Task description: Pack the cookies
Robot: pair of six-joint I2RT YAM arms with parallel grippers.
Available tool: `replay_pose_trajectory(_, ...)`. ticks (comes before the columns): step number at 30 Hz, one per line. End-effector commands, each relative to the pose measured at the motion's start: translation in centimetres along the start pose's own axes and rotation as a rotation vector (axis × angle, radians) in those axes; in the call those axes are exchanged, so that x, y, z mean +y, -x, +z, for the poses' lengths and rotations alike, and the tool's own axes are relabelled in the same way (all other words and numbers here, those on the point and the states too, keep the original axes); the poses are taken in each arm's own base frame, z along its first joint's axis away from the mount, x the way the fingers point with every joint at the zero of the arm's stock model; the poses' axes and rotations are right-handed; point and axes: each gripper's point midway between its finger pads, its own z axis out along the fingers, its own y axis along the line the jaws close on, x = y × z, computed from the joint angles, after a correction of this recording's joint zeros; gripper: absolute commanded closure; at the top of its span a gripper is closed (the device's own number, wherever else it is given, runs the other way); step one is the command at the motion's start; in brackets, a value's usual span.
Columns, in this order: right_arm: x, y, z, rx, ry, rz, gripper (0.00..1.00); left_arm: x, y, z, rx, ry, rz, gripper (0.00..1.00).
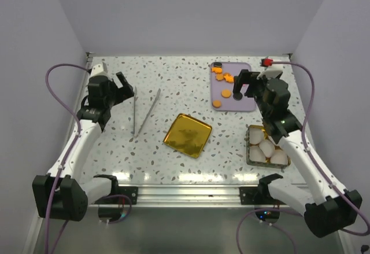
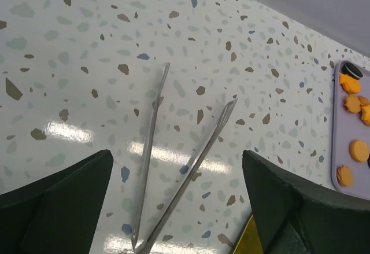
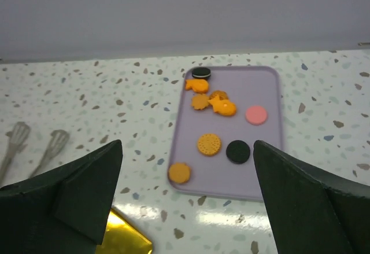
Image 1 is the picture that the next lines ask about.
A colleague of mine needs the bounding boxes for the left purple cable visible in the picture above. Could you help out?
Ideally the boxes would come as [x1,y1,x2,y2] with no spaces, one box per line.
[43,64,90,254]

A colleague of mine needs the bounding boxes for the gold tin lid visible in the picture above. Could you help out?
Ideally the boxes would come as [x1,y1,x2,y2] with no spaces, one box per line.
[163,113,212,159]

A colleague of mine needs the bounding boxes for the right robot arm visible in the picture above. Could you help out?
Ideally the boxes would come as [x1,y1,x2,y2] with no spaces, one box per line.
[233,69,362,238]

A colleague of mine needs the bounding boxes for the aluminium front rail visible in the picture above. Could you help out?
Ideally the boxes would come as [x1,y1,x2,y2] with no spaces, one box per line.
[89,184,290,208]

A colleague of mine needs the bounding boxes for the metal tongs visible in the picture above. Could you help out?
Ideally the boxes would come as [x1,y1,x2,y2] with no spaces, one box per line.
[132,86,162,139]

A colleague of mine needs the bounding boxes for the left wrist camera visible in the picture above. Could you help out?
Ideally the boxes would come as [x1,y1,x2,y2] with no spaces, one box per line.
[89,62,109,77]

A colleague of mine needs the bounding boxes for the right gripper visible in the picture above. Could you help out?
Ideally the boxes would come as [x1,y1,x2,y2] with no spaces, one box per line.
[234,69,274,117]

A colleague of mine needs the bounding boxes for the orange flower cookie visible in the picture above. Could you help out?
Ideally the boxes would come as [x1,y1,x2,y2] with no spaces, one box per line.
[216,73,224,81]
[211,67,223,74]

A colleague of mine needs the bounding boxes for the orange star cookie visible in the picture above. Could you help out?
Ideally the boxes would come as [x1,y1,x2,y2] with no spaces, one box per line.
[223,73,234,83]

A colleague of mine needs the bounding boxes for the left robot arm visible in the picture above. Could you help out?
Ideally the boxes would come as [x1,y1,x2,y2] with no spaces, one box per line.
[32,72,134,222]

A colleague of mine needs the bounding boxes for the purple tray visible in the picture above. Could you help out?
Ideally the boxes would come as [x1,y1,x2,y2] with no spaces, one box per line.
[210,61,256,112]

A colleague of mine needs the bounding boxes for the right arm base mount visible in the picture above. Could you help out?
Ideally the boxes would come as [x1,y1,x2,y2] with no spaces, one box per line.
[239,174,283,205]

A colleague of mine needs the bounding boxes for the white paper cup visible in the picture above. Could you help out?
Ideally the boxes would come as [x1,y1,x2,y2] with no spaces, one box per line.
[249,145,266,163]
[258,139,275,158]
[270,149,288,165]
[249,128,265,145]

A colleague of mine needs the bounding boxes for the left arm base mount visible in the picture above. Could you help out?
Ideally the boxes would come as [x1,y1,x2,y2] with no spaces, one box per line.
[93,174,138,205]

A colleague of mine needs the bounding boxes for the green cookie tin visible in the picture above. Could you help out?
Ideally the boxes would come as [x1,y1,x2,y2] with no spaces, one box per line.
[246,125,291,169]

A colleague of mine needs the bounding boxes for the orange flower cookie lower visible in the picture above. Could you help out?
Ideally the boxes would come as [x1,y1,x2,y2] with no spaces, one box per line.
[216,73,224,81]

